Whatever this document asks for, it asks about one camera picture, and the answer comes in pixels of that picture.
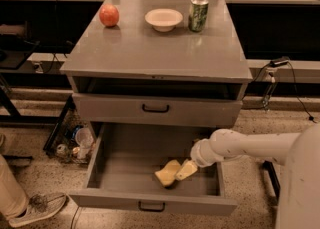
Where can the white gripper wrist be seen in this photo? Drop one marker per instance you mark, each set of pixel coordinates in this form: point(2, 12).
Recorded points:
point(199, 155)

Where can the yellow sponge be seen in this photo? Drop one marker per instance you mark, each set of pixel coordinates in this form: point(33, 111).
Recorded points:
point(166, 175)

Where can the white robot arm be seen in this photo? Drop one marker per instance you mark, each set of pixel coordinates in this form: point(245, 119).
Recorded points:
point(298, 153)

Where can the closed grey upper drawer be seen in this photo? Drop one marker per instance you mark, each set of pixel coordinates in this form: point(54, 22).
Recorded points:
point(157, 110)

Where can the open grey lower drawer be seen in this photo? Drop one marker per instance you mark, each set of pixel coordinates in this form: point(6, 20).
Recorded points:
point(121, 172)

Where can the grey drawer cabinet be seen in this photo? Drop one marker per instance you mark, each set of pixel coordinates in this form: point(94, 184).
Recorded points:
point(133, 59)

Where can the black metal bar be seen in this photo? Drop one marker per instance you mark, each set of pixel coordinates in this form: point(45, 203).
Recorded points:
point(268, 166)

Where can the clear plastic cup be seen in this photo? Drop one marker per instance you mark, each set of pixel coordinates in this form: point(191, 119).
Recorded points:
point(83, 138)

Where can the black power adapter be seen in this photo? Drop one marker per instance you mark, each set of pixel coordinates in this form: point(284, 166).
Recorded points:
point(279, 62)

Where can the white bowl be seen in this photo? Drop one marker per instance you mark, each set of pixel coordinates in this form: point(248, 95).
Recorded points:
point(163, 20)

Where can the green soda can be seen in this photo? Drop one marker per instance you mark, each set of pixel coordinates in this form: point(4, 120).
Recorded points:
point(197, 15)

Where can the red apple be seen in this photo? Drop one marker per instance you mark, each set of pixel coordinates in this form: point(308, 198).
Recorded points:
point(109, 15)

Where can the beige trouser leg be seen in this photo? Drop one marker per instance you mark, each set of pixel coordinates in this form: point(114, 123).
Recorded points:
point(13, 198)

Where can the wire basket with items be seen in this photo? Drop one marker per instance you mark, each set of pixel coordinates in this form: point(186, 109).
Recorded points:
point(62, 143)

